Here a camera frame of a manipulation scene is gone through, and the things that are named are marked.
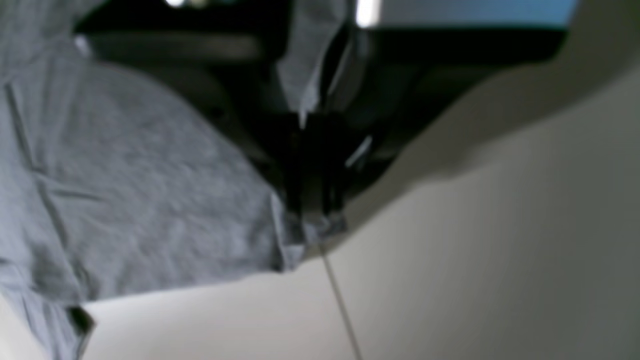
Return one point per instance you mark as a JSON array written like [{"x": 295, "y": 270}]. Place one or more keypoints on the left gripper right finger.
[{"x": 392, "y": 83}]

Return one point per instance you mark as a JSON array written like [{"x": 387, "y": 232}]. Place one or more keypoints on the grey T-shirt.
[{"x": 112, "y": 186}]

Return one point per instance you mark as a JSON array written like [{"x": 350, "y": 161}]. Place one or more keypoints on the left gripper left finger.
[{"x": 221, "y": 57}]

